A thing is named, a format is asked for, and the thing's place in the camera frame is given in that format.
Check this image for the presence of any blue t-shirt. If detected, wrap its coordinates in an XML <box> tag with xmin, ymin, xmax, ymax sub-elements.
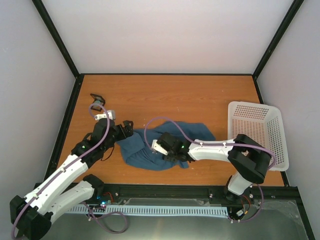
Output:
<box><xmin>117</xmin><ymin>121</ymin><xmax>216</xmax><ymax>171</ymax></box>

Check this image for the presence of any black brooch box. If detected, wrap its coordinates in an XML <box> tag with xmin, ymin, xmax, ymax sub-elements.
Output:
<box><xmin>90</xmin><ymin>93</ymin><xmax>106</xmax><ymax>112</ymax></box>

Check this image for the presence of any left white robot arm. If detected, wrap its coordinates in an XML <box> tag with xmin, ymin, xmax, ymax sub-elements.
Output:
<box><xmin>9</xmin><ymin>117</ymin><xmax>134</xmax><ymax>240</ymax></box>

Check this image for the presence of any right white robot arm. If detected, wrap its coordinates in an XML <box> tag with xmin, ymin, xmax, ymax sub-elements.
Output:
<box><xmin>151</xmin><ymin>132</ymin><xmax>273</xmax><ymax>203</ymax></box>

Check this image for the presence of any white perforated plastic basket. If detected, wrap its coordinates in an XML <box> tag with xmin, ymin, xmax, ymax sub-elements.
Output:
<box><xmin>227</xmin><ymin>101</ymin><xmax>290</xmax><ymax>172</ymax></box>

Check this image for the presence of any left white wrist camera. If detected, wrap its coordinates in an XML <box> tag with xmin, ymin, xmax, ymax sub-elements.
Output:
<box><xmin>94</xmin><ymin>110</ymin><xmax>116</xmax><ymax>121</ymax></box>

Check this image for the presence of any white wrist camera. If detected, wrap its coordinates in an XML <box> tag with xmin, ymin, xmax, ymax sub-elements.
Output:
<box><xmin>151</xmin><ymin>139</ymin><xmax>168</xmax><ymax>156</ymax></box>
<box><xmin>94</xmin><ymin>110</ymin><xmax>116</xmax><ymax>121</ymax></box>

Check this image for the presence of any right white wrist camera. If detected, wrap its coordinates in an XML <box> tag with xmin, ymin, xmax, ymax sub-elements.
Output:
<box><xmin>151</xmin><ymin>139</ymin><xmax>168</xmax><ymax>156</ymax></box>

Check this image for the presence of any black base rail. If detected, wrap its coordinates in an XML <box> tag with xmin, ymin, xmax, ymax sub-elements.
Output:
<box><xmin>97</xmin><ymin>184</ymin><xmax>301</xmax><ymax>206</ymax></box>

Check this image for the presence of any light blue cable duct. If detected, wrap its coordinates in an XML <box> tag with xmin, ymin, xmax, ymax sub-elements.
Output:
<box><xmin>67</xmin><ymin>204</ymin><xmax>229</xmax><ymax>216</ymax></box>

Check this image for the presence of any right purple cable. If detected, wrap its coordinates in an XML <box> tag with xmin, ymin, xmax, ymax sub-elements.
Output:
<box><xmin>144</xmin><ymin>116</ymin><xmax>277</xmax><ymax>223</ymax></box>

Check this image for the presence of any left rear black frame post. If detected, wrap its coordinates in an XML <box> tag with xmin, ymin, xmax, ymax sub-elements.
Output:
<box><xmin>32</xmin><ymin>0</ymin><xmax>80</xmax><ymax>79</ymax></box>

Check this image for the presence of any black enclosure frame post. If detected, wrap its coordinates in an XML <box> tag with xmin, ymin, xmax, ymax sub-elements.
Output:
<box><xmin>252</xmin><ymin>0</ymin><xmax>304</xmax><ymax>80</ymax></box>

